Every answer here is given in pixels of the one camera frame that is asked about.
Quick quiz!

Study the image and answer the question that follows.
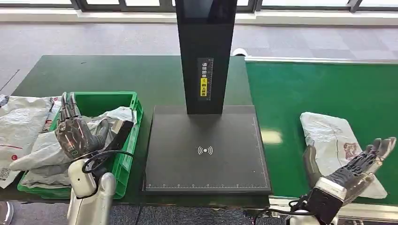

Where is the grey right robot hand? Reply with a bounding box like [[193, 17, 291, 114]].
[[303, 136, 397, 206]]

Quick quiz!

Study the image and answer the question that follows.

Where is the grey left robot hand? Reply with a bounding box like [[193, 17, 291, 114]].
[[55, 91, 109, 159]]

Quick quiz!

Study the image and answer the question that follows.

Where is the crinkled silver parcel bag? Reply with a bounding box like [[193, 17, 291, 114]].
[[8, 106, 138, 189]]

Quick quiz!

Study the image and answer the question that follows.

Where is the white parcel bag red print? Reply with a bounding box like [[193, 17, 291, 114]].
[[38, 97, 63, 134]]

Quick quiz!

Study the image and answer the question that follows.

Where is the green plastic crate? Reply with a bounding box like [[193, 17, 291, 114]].
[[17, 90, 144, 200]]

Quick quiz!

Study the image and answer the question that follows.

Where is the white parcel bag brown print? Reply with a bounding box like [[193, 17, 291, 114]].
[[300, 112, 389, 200]]

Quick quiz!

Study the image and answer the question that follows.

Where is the green conveyor belt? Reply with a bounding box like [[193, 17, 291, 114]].
[[245, 62, 398, 206]]

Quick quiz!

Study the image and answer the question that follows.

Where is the person's shoe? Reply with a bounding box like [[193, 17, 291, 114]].
[[0, 201, 15, 225]]

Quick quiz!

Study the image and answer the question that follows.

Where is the black scanner stand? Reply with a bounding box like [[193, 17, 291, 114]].
[[142, 0, 274, 196]]

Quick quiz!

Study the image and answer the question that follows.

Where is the black yellow warning sticker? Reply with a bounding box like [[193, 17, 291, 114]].
[[198, 58, 214, 102]]

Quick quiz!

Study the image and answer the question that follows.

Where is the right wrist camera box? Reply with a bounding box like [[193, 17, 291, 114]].
[[305, 177, 348, 225]]

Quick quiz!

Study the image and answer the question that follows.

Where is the silver conveyor frame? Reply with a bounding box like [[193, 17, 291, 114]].
[[244, 56, 398, 223]]

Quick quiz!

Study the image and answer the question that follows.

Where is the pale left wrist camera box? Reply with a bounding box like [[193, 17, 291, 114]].
[[106, 119, 135, 153]]

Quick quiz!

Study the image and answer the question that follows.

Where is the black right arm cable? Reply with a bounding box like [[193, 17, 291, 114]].
[[264, 198, 316, 218]]

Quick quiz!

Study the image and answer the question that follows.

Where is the dark window frame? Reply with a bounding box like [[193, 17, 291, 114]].
[[0, 0, 398, 13]]

